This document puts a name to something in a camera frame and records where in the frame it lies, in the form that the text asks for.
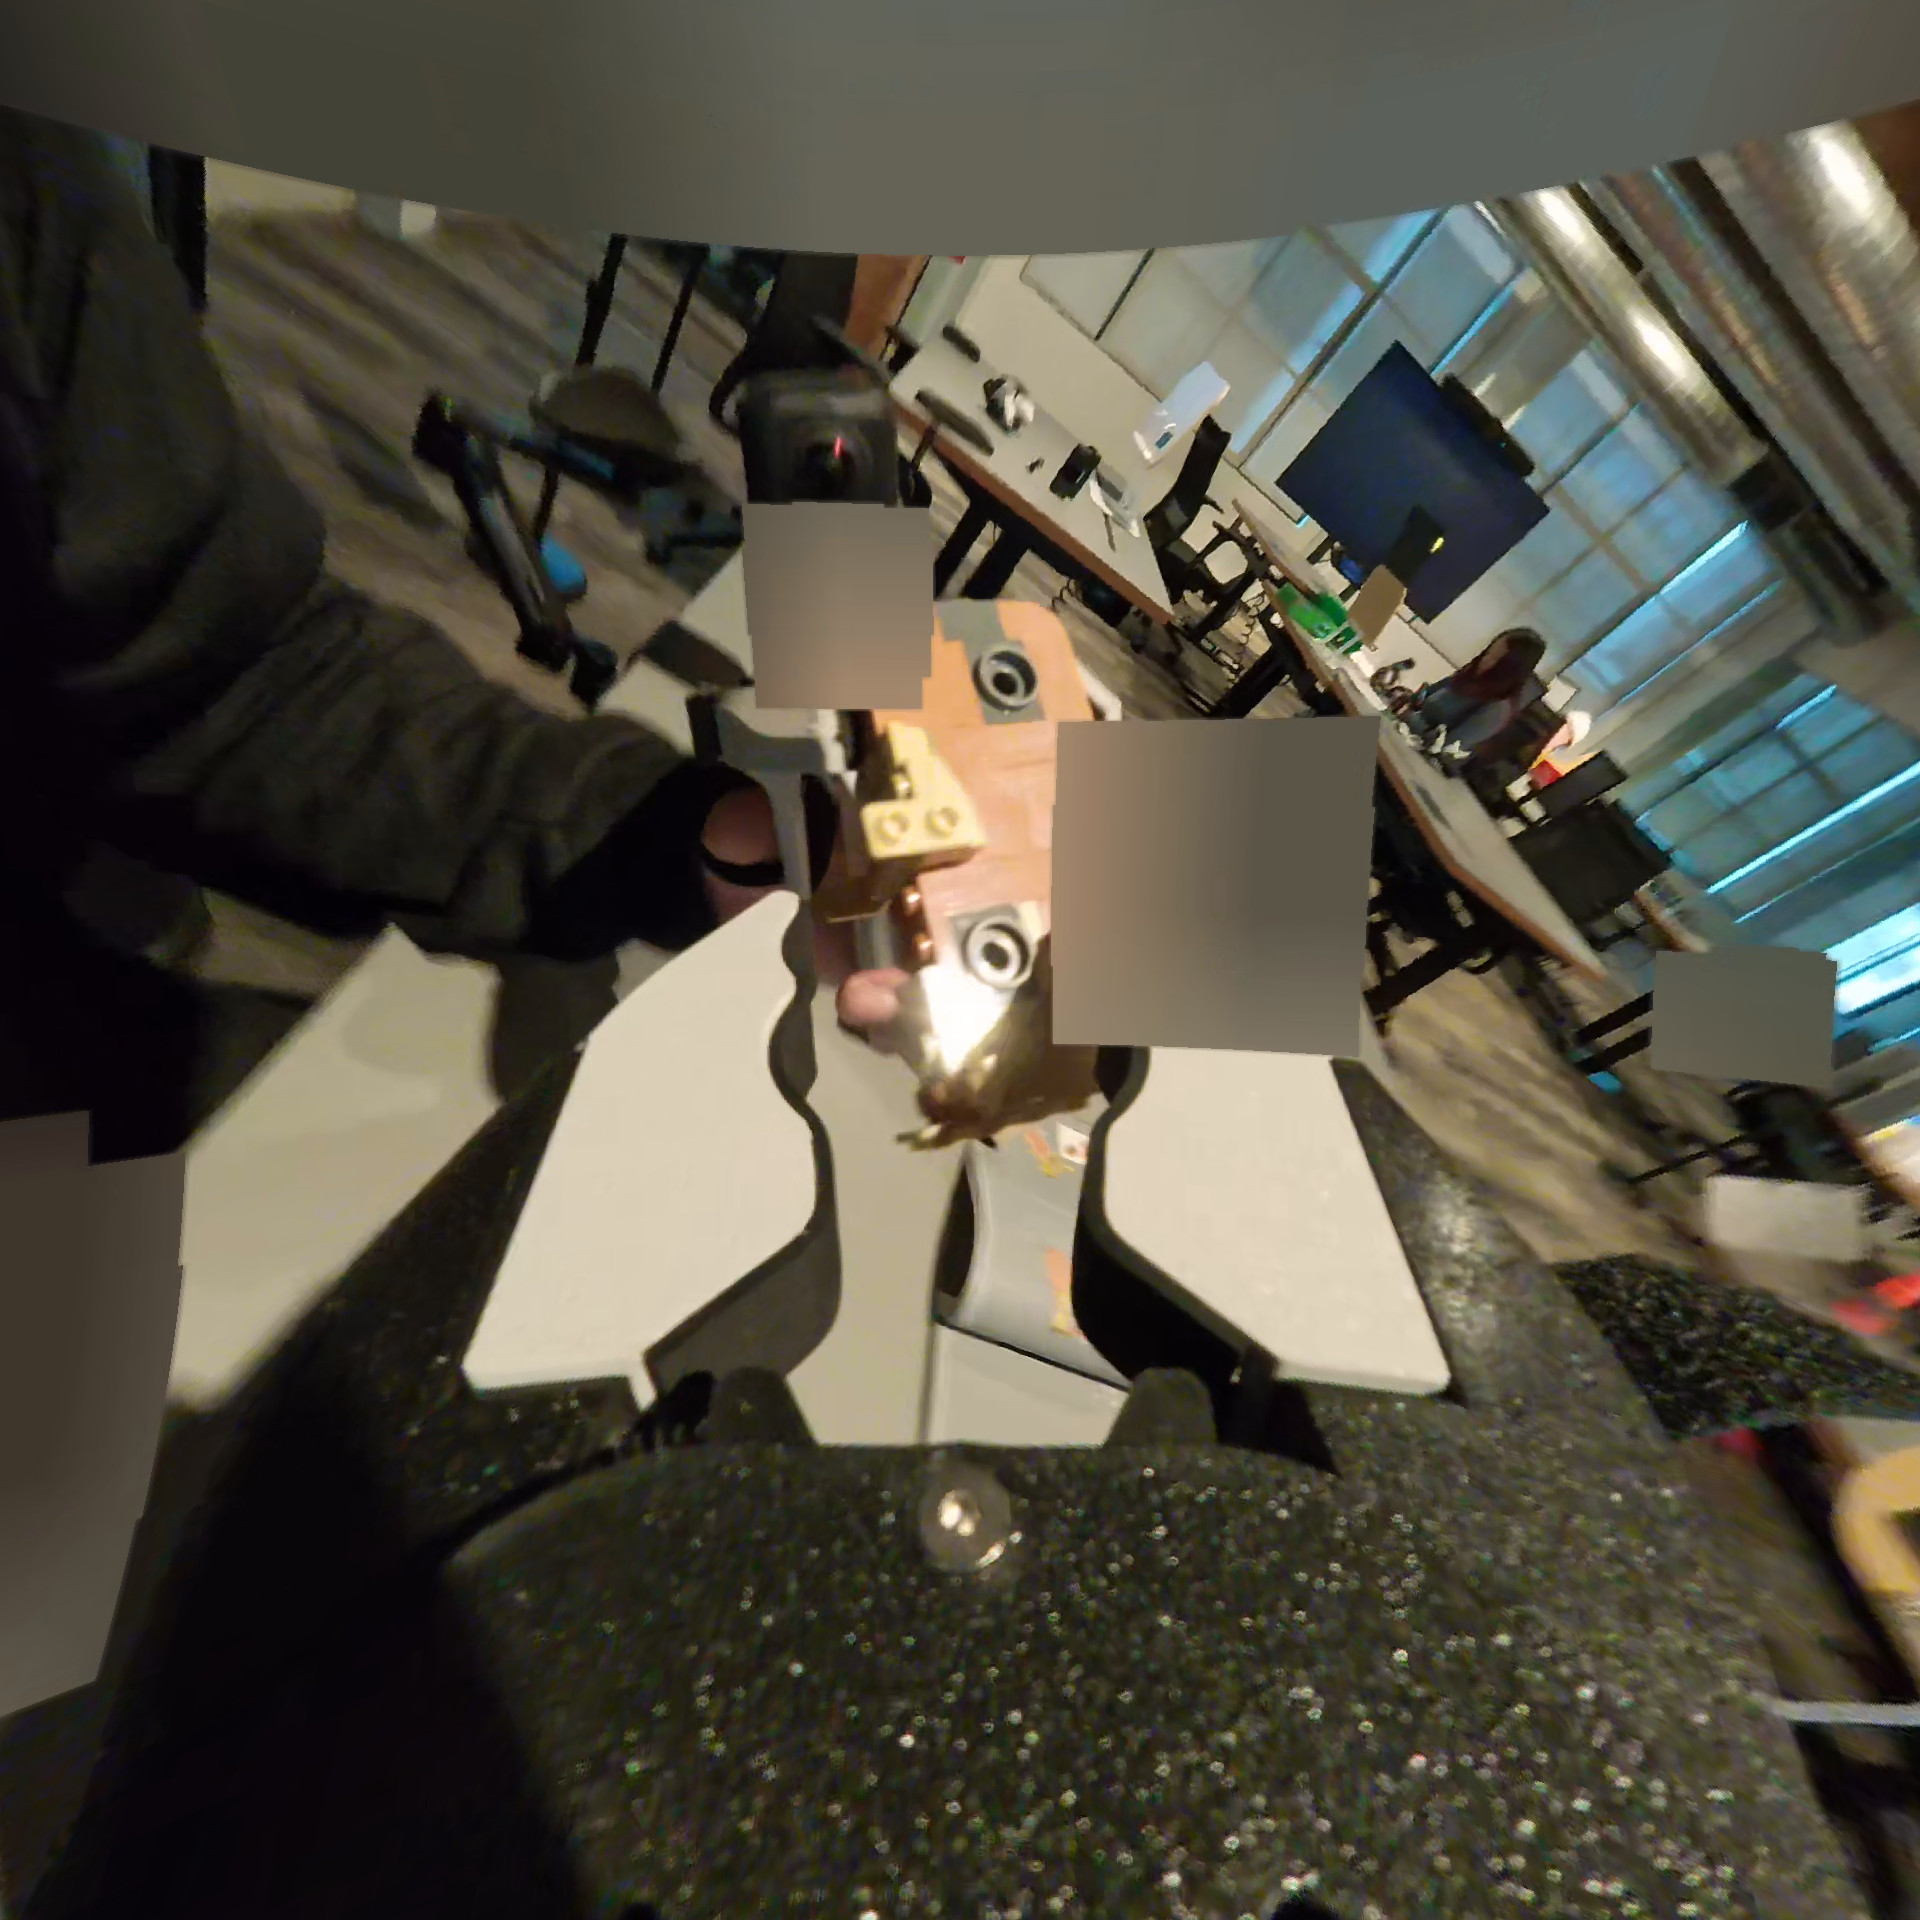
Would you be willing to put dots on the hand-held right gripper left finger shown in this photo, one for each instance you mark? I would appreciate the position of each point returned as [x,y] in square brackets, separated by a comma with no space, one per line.
[674,1169]

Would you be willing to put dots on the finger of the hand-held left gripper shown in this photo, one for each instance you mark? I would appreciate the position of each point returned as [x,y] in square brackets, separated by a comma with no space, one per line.
[803,809]

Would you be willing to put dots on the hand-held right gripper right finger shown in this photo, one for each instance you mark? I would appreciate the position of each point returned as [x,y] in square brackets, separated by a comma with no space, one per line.
[1275,1214]

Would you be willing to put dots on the brown and tan brick model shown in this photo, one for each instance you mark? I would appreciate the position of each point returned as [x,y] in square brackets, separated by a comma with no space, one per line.
[997,781]

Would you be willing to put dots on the person's left forearm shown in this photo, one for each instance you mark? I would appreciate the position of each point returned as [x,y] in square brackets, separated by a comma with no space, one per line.
[450,781]

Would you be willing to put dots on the person's left hand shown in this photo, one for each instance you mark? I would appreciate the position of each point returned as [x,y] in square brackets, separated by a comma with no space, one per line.
[743,825]

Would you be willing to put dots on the long white table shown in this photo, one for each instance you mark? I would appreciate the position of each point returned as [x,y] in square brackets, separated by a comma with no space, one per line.
[1079,539]
[1469,839]

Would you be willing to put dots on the black and blue tripod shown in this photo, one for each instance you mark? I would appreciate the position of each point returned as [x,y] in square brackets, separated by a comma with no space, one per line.
[510,534]

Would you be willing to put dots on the black office chair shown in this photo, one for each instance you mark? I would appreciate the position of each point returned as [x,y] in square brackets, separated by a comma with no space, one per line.
[1194,496]

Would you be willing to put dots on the large dark display screen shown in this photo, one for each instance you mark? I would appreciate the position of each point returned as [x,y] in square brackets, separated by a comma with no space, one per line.
[1396,481]

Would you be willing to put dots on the silver ventilation duct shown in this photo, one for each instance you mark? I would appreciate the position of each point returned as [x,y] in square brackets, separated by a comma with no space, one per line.
[1636,330]
[1844,299]

